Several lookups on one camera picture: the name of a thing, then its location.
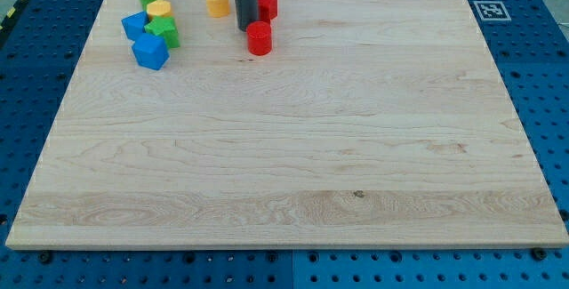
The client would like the small blue block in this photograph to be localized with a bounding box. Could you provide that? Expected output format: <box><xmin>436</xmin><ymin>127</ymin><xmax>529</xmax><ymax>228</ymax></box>
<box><xmin>121</xmin><ymin>12</ymin><xmax>148</xmax><ymax>41</ymax></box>

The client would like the light wooden board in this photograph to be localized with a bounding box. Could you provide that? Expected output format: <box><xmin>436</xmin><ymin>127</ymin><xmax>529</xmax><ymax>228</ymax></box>
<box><xmin>6</xmin><ymin>0</ymin><xmax>568</xmax><ymax>251</ymax></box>

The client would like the yellow heart block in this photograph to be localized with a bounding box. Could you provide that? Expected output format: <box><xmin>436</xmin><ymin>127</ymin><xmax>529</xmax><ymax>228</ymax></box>
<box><xmin>205</xmin><ymin>0</ymin><xmax>231</xmax><ymax>18</ymax></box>

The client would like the black bolt left front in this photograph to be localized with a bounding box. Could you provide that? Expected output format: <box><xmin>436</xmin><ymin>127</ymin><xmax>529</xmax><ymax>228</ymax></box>
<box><xmin>37</xmin><ymin>251</ymin><xmax>53</xmax><ymax>265</ymax></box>

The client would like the black bolt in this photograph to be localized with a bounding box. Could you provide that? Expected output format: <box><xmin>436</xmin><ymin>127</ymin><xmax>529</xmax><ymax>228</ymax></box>
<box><xmin>531</xmin><ymin>247</ymin><xmax>548</xmax><ymax>261</ymax></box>
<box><xmin>37</xmin><ymin>251</ymin><xmax>53</xmax><ymax>265</ymax></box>

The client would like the red cylinder block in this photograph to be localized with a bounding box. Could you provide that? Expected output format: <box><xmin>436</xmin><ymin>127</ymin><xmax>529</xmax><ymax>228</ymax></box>
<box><xmin>246</xmin><ymin>21</ymin><xmax>272</xmax><ymax>56</ymax></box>

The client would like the large blue cube block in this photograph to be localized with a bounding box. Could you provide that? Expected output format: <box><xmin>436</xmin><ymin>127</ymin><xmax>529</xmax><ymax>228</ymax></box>
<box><xmin>132</xmin><ymin>33</ymin><xmax>170</xmax><ymax>70</ymax></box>

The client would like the green star block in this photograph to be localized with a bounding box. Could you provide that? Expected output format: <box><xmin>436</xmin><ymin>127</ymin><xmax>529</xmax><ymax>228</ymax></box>
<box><xmin>144</xmin><ymin>16</ymin><xmax>180</xmax><ymax>49</ymax></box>

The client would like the red star block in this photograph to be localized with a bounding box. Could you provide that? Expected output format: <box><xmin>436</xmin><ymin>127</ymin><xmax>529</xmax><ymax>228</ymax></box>
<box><xmin>257</xmin><ymin>0</ymin><xmax>278</xmax><ymax>24</ymax></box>

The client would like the yellow hexagon block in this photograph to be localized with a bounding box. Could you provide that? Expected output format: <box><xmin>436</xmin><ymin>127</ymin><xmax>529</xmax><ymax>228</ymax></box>
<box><xmin>146</xmin><ymin>0</ymin><xmax>173</xmax><ymax>20</ymax></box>

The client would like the white fiducial marker tag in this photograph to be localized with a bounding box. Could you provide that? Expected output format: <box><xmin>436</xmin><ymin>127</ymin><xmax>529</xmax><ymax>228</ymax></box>
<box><xmin>474</xmin><ymin>1</ymin><xmax>511</xmax><ymax>21</ymax></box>

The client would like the black bolt right front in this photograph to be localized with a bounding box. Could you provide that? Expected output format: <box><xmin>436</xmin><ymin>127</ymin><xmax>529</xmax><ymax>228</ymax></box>
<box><xmin>531</xmin><ymin>247</ymin><xmax>548</xmax><ymax>261</ymax></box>

